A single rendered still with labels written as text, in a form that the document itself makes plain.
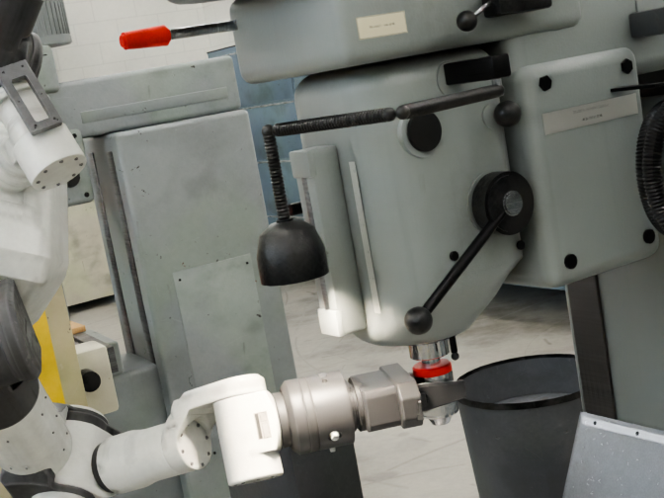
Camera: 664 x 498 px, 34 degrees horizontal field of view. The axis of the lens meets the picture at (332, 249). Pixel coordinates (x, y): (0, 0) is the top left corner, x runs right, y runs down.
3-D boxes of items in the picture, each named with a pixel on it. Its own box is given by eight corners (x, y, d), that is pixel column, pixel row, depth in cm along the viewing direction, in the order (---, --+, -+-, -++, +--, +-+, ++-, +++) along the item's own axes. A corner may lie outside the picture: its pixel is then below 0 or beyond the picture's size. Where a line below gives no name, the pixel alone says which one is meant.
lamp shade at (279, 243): (246, 287, 114) (235, 228, 113) (291, 269, 119) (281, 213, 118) (298, 286, 109) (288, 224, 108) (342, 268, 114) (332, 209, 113)
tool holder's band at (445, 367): (428, 365, 134) (427, 357, 134) (459, 367, 131) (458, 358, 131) (405, 376, 131) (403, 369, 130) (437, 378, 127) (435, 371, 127)
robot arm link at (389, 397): (417, 368, 124) (314, 389, 122) (429, 449, 125) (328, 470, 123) (391, 345, 136) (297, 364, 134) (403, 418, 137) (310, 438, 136)
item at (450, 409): (435, 404, 135) (428, 365, 134) (466, 407, 132) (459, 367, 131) (412, 417, 131) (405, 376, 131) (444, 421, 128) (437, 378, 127)
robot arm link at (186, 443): (241, 373, 125) (153, 401, 131) (257, 451, 123) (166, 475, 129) (274, 373, 130) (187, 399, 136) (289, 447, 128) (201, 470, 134)
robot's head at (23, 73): (17, 172, 122) (21, 136, 115) (-20, 111, 124) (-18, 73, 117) (67, 152, 125) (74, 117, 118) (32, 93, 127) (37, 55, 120)
